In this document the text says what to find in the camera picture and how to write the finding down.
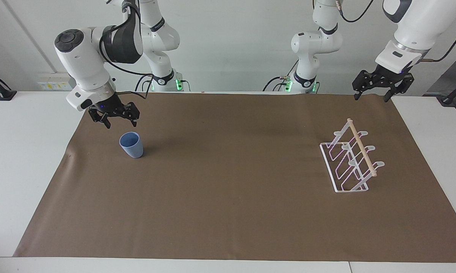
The blue plastic cup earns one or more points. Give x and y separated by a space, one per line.
132 146

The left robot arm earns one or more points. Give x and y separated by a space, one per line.
417 30

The black stand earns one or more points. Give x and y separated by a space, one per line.
449 99
6 94

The white wall socket strip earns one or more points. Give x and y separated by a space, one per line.
55 85

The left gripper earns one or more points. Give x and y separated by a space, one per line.
389 77

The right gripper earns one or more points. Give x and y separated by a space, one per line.
111 104

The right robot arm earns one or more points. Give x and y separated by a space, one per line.
80 64

